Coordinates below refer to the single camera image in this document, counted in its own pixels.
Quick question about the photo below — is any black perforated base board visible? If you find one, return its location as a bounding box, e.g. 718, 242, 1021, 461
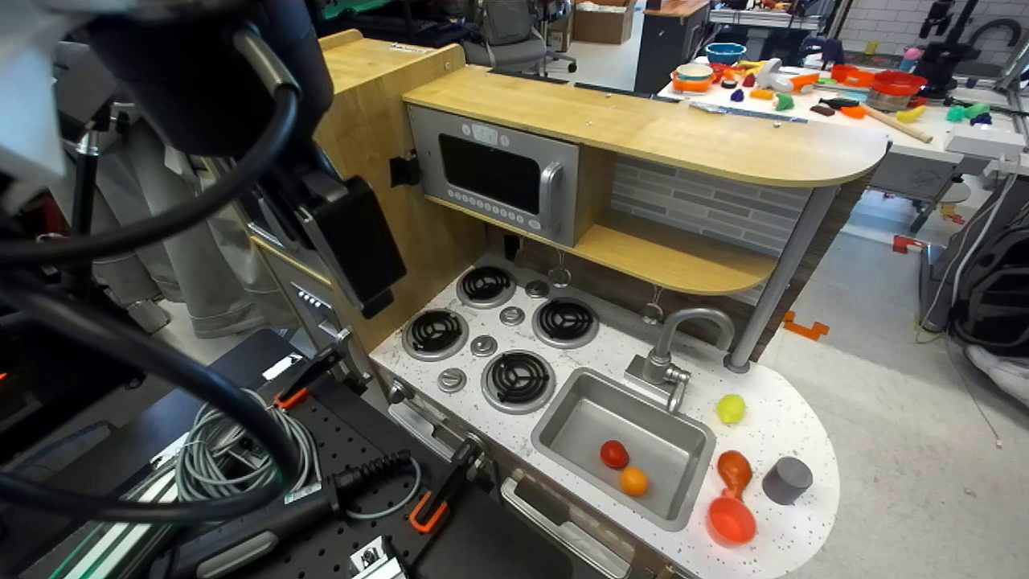
18, 328, 588, 579

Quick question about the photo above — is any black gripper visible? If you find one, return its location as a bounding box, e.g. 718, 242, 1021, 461
303, 175, 411, 320

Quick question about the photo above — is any grey cable bundle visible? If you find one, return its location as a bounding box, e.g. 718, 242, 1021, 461
175, 399, 322, 509

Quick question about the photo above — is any grey round toy lid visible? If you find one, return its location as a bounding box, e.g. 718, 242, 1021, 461
759, 454, 817, 509

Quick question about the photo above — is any silver cabinet door handle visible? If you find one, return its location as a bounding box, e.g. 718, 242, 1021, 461
499, 473, 617, 579

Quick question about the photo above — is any cardboard box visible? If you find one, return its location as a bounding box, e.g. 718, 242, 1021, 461
570, 0, 635, 49

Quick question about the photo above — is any small orange scoop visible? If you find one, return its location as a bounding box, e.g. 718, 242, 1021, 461
714, 448, 755, 497

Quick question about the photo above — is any orange floor bracket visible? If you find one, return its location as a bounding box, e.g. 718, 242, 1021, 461
782, 310, 837, 345

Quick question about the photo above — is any orange mug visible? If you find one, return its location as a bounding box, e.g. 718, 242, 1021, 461
704, 491, 763, 551

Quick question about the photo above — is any yellow ball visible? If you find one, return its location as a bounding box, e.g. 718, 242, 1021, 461
714, 392, 750, 429

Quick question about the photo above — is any thin grey cable loop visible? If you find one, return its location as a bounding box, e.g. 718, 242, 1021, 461
340, 454, 432, 528

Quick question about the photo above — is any silver toy faucet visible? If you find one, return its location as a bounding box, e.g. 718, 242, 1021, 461
623, 306, 740, 417

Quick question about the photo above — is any blue bowl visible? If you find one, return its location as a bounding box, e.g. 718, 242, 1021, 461
704, 38, 750, 67

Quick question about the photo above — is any orange and black clamp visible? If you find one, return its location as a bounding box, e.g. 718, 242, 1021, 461
269, 341, 360, 417
404, 435, 488, 539

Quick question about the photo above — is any red toy bowl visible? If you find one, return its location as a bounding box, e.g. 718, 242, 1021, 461
829, 62, 932, 103

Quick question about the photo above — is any silver toy microwave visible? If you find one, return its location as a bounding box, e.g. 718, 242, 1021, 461
404, 103, 584, 250

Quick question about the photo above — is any black coil stove burner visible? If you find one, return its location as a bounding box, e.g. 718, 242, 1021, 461
529, 296, 605, 353
479, 347, 558, 417
457, 261, 522, 312
397, 306, 472, 362

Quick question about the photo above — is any silver oven door handle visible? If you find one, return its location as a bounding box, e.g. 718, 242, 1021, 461
388, 384, 488, 457

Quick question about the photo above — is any red ball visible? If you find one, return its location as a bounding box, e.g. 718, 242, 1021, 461
597, 438, 632, 473

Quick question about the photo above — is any white table with toys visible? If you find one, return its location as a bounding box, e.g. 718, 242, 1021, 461
654, 51, 1029, 209

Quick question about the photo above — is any black ribbed cable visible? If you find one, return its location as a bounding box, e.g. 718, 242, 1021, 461
156, 448, 423, 577

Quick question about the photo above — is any grey metal mount bar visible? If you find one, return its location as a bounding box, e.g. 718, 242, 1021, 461
247, 217, 380, 392

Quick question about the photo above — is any black fabric bag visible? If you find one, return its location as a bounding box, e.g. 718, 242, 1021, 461
916, 170, 1029, 380

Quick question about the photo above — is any thick black hose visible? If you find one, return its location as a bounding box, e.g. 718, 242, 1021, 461
0, 81, 306, 271
0, 280, 310, 532

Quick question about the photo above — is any orange ball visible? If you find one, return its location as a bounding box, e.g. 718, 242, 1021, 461
617, 463, 654, 502

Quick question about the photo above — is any silver sink basin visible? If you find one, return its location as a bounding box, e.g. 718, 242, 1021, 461
529, 366, 719, 535

